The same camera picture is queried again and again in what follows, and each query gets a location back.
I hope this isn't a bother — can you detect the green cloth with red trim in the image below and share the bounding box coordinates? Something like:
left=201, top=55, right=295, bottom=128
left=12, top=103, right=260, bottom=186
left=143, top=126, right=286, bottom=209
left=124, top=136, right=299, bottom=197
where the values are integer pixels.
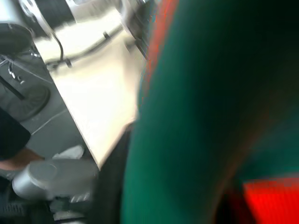
left=121, top=0, right=299, bottom=224

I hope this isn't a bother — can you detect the white shoe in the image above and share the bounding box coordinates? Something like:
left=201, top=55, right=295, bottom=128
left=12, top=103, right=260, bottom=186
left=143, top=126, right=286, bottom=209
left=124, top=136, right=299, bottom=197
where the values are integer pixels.
left=52, top=144, right=85, bottom=161

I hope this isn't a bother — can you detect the black office chair base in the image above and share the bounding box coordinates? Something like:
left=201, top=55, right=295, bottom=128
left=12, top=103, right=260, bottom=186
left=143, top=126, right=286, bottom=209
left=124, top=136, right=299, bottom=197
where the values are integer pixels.
left=0, top=22, right=51, bottom=122

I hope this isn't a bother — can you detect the person in black clothes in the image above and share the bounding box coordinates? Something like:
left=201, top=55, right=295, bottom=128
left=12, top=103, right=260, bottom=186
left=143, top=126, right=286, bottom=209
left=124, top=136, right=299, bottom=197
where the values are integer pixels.
left=0, top=109, right=46, bottom=172

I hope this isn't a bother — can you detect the grey cable with black clips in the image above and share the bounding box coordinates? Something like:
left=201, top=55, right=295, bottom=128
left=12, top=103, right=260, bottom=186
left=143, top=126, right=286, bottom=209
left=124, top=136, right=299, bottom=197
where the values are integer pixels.
left=64, top=23, right=124, bottom=62

